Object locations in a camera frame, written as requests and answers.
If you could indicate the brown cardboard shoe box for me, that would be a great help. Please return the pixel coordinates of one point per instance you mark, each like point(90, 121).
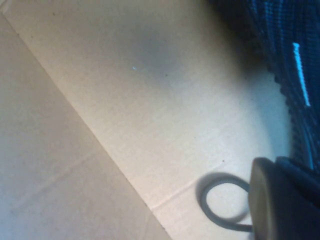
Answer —
point(125, 100)

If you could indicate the black knit sneaker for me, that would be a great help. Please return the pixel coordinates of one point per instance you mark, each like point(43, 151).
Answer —
point(287, 37)

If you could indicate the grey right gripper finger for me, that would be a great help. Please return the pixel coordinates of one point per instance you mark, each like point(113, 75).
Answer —
point(280, 210)

